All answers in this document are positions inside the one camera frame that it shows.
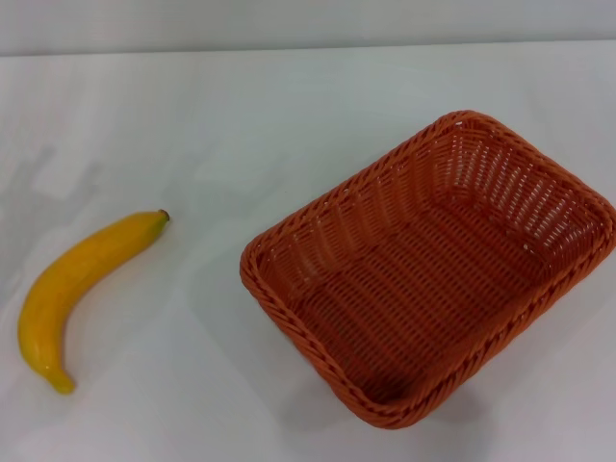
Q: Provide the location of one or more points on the orange woven plastic basket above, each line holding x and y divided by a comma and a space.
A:
414, 298

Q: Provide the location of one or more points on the yellow plastic banana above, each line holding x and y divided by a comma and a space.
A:
72, 269

